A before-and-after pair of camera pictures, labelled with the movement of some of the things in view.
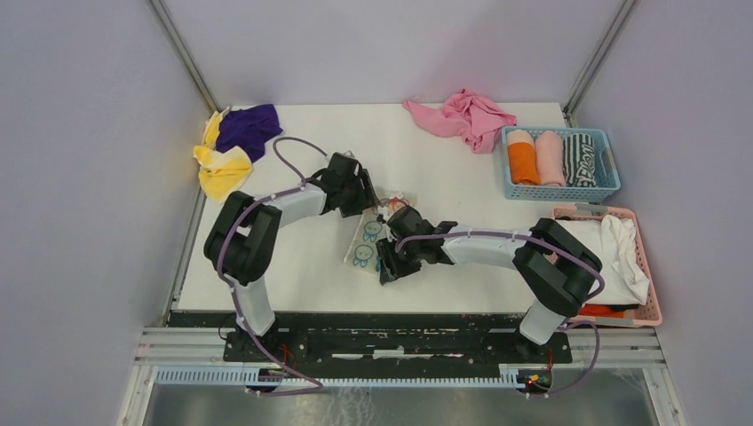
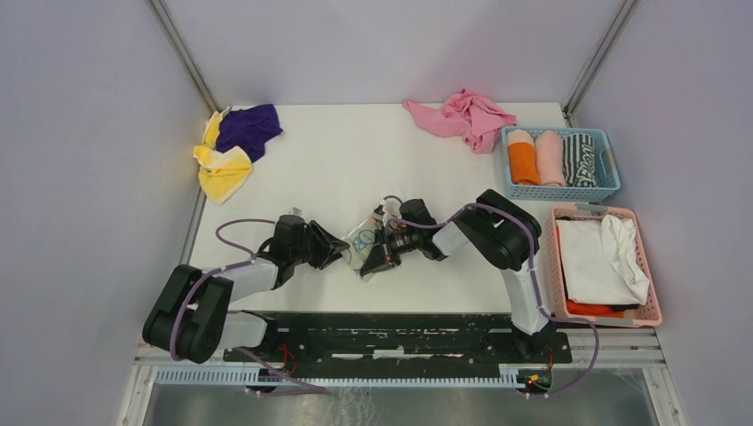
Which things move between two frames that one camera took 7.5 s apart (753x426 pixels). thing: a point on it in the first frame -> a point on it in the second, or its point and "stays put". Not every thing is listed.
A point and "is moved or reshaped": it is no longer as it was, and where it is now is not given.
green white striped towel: x=579 y=161 stays put
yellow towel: x=223 y=169 stays put
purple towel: x=248 y=129 stays put
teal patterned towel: x=362 y=251 is moved or reshaped
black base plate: x=381 y=340 stays put
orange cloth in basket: x=599 y=311 stays put
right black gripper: x=390 y=267 -> x=379 y=258
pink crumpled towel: x=465 y=114 stays put
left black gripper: x=367 y=196 -> x=328 y=245
